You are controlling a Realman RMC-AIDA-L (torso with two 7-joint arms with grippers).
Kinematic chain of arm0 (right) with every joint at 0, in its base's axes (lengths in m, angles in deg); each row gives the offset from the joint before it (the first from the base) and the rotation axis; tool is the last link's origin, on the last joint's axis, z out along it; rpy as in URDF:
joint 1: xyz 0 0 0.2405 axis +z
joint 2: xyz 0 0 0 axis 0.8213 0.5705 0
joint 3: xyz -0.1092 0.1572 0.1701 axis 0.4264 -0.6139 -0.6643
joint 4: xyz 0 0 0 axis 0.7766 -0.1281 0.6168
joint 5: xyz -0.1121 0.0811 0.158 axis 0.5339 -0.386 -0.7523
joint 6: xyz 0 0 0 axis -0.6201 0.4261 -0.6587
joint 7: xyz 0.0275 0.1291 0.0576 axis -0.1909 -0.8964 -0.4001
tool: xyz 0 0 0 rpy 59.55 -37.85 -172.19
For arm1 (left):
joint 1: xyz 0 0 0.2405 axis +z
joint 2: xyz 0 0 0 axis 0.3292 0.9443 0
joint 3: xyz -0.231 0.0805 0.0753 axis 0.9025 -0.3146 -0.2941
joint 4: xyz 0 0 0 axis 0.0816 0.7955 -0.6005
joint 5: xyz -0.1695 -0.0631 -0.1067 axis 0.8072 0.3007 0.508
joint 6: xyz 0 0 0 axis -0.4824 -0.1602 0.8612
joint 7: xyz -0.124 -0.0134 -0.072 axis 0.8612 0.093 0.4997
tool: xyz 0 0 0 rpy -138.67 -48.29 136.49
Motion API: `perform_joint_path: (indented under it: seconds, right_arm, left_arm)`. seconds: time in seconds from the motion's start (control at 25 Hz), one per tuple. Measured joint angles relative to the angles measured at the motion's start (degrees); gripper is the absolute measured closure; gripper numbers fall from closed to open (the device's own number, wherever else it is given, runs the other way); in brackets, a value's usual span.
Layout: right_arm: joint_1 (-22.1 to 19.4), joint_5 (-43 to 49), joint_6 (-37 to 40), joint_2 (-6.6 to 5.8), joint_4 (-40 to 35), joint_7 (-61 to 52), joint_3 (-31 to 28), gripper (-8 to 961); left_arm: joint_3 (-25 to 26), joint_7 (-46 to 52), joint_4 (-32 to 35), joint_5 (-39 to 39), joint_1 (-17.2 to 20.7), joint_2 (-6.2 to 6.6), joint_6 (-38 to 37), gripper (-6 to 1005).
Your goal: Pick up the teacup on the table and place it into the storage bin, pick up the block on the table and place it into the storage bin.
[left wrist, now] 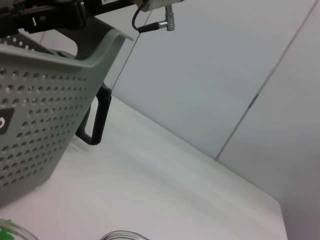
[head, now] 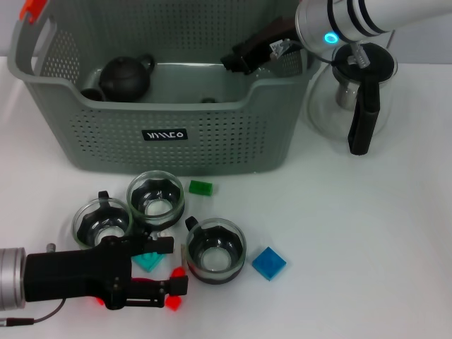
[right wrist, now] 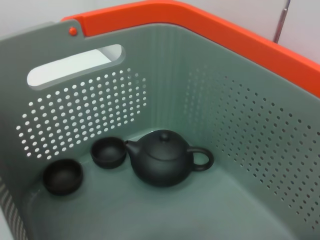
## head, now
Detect bright green toy brick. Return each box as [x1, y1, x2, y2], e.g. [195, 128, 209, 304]
[189, 179, 214, 196]

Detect right gripper cable with plug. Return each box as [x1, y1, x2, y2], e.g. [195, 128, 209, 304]
[302, 40, 371, 69]

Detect grey perforated storage bin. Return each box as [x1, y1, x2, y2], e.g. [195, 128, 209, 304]
[6, 0, 322, 177]

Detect orange bin handle clip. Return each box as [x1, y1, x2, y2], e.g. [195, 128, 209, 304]
[19, 0, 49, 24]

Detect left gripper cable with plug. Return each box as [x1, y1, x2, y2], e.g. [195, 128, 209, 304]
[0, 242, 68, 326]

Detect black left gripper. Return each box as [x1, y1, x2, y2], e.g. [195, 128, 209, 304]
[26, 235, 190, 311]

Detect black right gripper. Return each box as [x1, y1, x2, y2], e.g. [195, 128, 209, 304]
[220, 16, 302, 75]

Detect blue square toy brick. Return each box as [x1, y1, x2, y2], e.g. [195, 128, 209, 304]
[251, 246, 287, 281]

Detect glass pitcher black lid handle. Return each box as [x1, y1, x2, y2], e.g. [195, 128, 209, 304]
[306, 42, 399, 156]

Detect gripper cable with plug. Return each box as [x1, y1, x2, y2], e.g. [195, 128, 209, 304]
[302, 40, 371, 69]
[0, 242, 68, 326]

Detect teal square toy brick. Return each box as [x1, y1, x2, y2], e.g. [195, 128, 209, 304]
[131, 251, 166, 273]

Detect black clay teapot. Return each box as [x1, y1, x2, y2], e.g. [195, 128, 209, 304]
[97, 52, 156, 104]

